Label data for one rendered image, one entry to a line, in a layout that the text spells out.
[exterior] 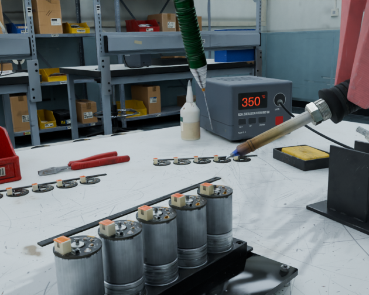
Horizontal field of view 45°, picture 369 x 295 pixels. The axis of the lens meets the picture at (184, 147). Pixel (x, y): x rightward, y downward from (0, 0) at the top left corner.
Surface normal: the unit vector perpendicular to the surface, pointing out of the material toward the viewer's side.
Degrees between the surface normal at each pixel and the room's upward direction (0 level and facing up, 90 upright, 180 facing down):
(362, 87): 98
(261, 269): 0
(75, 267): 90
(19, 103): 91
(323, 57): 90
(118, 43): 90
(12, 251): 0
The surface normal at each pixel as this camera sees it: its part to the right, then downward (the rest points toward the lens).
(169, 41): 0.58, 0.18
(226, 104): -0.94, 0.11
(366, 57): -0.04, 0.37
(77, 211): -0.03, -0.97
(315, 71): -0.82, 0.15
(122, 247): 0.16, 0.22
